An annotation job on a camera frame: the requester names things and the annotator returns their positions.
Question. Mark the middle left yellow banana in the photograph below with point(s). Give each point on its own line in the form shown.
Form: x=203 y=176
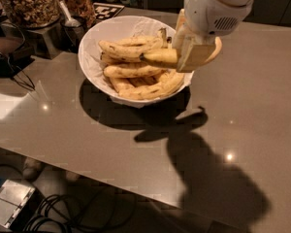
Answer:
x=131 y=70

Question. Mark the grey metal box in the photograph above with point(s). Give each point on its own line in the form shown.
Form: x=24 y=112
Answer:
x=15 y=203

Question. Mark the black white marker tag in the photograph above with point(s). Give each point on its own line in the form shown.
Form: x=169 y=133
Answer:
x=105 y=11

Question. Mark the large front yellow banana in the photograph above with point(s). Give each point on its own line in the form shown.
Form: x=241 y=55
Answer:
x=167 y=58

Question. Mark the metal jar stand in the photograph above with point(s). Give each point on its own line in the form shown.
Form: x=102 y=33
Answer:
x=45 y=41

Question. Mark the white bowl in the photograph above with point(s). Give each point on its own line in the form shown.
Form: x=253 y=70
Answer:
x=115 y=29

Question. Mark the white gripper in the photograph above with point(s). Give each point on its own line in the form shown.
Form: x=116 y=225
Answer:
x=213 y=15

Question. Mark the glass jar of nuts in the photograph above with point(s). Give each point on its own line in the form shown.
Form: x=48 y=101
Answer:
x=31 y=13

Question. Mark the glass jar of granola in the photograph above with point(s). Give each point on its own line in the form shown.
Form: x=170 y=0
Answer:
x=84 y=9

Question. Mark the lower right yellow banana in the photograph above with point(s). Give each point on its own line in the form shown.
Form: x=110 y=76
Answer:
x=170 y=83

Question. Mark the top yellow banana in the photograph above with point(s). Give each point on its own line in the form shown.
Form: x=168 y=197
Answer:
x=130 y=49

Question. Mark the metal scoop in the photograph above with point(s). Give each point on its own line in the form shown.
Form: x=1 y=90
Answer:
x=69 y=20

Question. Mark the black device with cable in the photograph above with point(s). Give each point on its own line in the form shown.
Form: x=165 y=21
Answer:
x=15 y=55

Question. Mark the small lower left banana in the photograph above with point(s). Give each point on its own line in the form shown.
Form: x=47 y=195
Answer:
x=120 y=84

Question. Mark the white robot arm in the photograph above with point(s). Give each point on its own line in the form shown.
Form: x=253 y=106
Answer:
x=200 y=25

